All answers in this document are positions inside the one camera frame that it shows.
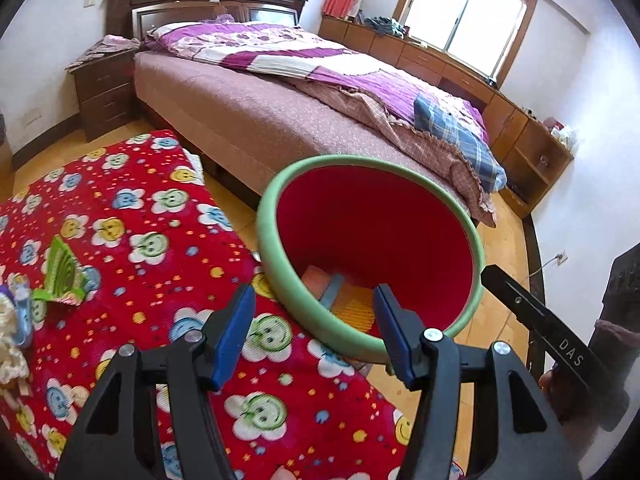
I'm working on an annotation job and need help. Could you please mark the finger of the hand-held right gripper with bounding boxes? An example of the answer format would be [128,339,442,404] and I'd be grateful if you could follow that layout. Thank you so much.
[480,264,632,432]
[600,254,640,323]

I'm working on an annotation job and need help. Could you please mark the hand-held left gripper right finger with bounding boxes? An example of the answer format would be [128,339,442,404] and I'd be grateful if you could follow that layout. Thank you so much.
[372,284,583,480]

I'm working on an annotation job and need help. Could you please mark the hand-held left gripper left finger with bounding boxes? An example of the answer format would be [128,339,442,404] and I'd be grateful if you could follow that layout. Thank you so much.
[55,284,257,480]

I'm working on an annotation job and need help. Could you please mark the orange cardboard box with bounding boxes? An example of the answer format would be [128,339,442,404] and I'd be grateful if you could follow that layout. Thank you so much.
[300,265,333,298]

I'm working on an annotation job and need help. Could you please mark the red bucket with green rim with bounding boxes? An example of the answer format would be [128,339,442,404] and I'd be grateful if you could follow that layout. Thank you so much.
[256,154,487,363]

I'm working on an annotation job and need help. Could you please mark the cream lace cloth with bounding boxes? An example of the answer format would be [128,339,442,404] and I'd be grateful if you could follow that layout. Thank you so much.
[0,292,32,386]

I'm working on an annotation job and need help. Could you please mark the person's right hand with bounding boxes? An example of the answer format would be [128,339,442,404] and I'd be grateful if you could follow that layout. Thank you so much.
[537,362,571,413]

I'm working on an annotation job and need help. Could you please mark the red smiley flower tablecloth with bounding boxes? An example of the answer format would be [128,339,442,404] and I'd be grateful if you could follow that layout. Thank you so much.
[0,129,466,480]

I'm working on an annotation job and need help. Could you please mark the white plastic bag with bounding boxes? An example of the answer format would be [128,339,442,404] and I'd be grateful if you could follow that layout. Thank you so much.
[550,122,576,148]

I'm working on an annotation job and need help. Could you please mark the blue plaid cloth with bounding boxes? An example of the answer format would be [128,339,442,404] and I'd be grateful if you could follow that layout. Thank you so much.
[414,94,507,192]

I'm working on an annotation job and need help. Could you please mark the pink checked ruffled sheet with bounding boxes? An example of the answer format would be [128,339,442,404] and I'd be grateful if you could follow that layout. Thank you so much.
[300,77,498,228]

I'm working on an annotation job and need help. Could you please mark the bed with pink cover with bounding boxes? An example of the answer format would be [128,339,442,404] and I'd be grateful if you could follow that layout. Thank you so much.
[134,20,508,228]

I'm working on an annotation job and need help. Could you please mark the dark wooden nightstand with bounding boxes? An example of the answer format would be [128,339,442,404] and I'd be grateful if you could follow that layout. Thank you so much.
[69,47,141,143]

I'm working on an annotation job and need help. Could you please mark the low wooden cabinet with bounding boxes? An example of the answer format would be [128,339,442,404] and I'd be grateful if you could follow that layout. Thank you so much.
[319,14,576,218]

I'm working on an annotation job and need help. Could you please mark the wood framed window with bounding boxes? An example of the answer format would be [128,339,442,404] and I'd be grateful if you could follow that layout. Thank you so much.
[392,0,538,78]

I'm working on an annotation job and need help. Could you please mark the grey blue clothes pile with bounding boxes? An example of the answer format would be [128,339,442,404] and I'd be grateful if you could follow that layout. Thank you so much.
[364,16,408,38]

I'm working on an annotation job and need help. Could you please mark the pink folded clothes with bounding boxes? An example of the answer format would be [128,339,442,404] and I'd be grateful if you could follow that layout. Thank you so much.
[65,34,142,72]

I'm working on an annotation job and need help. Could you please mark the white cable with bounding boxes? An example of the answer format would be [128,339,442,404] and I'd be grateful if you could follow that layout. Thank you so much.
[520,257,560,281]

